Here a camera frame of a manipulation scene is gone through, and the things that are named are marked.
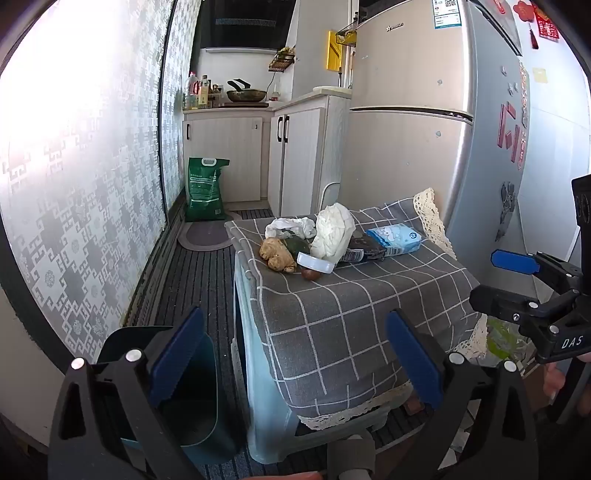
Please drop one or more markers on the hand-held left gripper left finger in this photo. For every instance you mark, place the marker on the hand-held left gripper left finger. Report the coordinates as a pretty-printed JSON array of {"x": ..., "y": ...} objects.
[{"x": 180, "y": 357}]

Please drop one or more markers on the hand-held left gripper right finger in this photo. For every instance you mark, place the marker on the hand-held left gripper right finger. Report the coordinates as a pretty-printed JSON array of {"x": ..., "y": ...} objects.
[{"x": 413, "y": 364}]

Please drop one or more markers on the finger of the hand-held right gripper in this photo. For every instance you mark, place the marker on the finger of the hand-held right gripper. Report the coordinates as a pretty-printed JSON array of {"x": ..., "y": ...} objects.
[
  {"x": 503, "y": 304},
  {"x": 515, "y": 261}
]

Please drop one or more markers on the dark teal trash bin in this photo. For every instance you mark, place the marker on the dark teal trash bin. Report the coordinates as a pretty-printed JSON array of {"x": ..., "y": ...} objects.
[{"x": 198, "y": 406}]

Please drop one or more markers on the blue white tissue pack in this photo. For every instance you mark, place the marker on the blue white tissue pack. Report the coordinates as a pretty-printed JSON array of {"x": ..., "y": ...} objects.
[{"x": 395, "y": 239}]

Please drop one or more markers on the black snack packet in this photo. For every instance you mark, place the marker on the black snack packet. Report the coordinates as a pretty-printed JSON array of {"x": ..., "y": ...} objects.
[{"x": 364, "y": 247}]

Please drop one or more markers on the brown fruit pit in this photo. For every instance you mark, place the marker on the brown fruit pit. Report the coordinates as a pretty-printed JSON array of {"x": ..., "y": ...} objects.
[{"x": 310, "y": 274}]

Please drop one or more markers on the white plastic lid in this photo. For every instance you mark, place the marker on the white plastic lid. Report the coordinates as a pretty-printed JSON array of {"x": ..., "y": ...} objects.
[{"x": 316, "y": 264}]

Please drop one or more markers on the ginger root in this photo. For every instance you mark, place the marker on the ginger root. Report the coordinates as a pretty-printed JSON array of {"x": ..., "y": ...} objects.
[{"x": 276, "y": 254}]

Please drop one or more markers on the white plastic bag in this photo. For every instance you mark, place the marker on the white plastic bag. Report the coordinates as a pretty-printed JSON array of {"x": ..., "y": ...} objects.
[{"x": 330, "y": 230}]

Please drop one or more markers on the dark green avocado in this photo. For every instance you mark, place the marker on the dark green avocado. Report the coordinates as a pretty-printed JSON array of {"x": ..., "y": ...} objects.
[{"x": 298, "y": 244}]

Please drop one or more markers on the white tissue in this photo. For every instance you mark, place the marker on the white tissue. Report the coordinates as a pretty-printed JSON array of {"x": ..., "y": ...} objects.
[{"x": 291, "y": 227}]

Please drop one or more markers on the person's right hand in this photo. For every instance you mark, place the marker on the person's right hand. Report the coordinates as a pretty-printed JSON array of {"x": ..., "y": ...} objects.
[{"x": 554, "y": 383}]

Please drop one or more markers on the bag of green vegetables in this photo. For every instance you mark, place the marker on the bag of green vegetables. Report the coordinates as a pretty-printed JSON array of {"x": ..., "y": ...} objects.
[{"x": 501, "y": 341}]

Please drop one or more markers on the red brick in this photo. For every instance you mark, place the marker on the red brick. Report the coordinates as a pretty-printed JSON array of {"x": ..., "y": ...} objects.
[{"x": 414, "y": 406}]

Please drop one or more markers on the dark metal flower magnet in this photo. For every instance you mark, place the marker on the dark metal flower magnet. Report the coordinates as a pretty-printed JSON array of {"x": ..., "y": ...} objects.
[{"x": 507, "y": 203}]

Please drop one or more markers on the dark striped floor mat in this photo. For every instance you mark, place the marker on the dark striped floor mat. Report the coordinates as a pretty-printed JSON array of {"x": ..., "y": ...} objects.
[{"x": 198, "y": 286}]

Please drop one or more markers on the grey checked tablecloth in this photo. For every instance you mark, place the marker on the grey checked tablecloth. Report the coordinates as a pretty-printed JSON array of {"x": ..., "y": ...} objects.
[{"x": 351, "y": 323}]

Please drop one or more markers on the grey slipper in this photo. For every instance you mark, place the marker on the grey slipper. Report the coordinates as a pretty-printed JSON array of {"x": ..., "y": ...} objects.
[{"x": 351, "y": 454}]

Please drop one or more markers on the grey oval floor mat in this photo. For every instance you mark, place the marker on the grey oval floor mat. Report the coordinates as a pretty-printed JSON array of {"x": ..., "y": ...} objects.
[{"x": 203, "y": 235}]

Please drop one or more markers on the red character fridge decoration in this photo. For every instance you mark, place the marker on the red character fridge decoration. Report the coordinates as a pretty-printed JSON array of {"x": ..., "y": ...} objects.
[{"x": 508, "y": 134}]

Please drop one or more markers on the silver two-door fridge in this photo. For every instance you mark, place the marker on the silver two-door fridge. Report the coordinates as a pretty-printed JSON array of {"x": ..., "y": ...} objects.
[{"x": 406, "y": 138}]

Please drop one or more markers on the green rice bag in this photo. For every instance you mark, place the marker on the green rice bag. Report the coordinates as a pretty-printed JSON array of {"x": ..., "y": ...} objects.
[{"x": 203, "y": 189}]

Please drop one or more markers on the yellow sticky note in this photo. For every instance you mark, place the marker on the yellow sticky note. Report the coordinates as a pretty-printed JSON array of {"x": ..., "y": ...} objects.
[{"x": 539, "y": 75}]

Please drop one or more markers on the frosted patterned sliding door panel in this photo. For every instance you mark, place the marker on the frosted patterned sliding door panel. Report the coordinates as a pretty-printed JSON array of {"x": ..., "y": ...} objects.
[
  {"x": 178, "y": 106},
  {"x": 83, "y": 161}
]

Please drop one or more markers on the black induction cooker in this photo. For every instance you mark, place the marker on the black induction cooker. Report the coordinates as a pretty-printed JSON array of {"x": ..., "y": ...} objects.
[{"x": 242, "y": 105}]

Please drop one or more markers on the large clear oil bottle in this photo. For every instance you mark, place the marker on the large clear oil bottle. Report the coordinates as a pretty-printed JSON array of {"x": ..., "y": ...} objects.
[{"x": 191, "y": 94}]

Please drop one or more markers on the yellow oil bottle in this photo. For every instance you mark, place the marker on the yellow oil bottle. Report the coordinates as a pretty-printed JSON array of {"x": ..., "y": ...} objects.
[{"x": 203, "y": 94}]

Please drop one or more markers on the black wok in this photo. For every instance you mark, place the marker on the black wok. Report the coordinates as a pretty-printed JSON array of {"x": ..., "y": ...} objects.
[{"x": 247, "y": 95}]

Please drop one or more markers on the yellow cutting board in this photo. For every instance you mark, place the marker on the yellow cutting board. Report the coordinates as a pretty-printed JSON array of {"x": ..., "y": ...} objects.
[{"x": 333, "y": 50}]

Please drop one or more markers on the small white bottle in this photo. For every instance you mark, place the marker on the small white bottle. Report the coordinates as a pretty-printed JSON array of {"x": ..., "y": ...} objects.
[{"x": 275, "y": 96}]

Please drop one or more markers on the black range hood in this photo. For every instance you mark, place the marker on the black range hood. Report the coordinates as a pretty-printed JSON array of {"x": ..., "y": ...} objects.
[{"x": 244, "y": 23}]

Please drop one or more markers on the red wall card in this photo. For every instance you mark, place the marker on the red wall card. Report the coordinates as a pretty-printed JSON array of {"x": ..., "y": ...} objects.
[{"x": 548, "y": 25}]

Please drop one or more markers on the red knot wall ornament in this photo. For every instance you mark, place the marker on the red knot wall ornament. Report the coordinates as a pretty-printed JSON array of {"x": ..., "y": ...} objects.
[{"x": 526, "y": 11}]

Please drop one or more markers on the wall-mounted spice rack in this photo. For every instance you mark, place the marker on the wall-mounted spice rack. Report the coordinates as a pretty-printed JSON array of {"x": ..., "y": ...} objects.
[{"x": 281, "y": 62}]

